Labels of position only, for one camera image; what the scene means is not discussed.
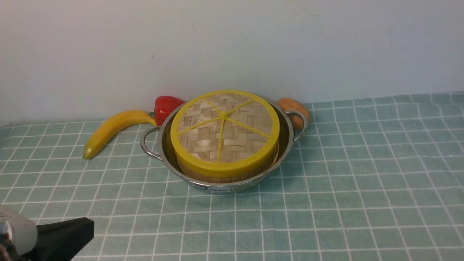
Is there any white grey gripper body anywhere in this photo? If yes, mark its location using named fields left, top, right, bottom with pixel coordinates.
left=0, top=204, right=38, bottom=261

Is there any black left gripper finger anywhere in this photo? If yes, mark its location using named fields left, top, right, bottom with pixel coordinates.
left=22, top=217, right=95, bottom=261

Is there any bamboo steamer basket yellow rim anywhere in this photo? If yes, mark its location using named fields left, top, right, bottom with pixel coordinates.
left=176, top=145, right=279, bottom=183

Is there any yellow woven steamer lid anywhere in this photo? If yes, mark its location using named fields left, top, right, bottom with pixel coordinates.
left=170, top=90, right=280, bottom=174

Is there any stainless steel pot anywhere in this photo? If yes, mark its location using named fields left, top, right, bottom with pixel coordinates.
left=140, top=101, right=309, bottom=195

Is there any yellow banana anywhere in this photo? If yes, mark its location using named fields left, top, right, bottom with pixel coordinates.
left=82, top=110, right=157, bottom=160

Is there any red bell pepper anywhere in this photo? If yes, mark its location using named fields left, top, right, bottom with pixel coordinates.
left=153, top=96, right=184, bottom=126

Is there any green checkered tablecloth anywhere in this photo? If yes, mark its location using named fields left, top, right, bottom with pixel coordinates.
left=0, top=93, right=464, bottom=261

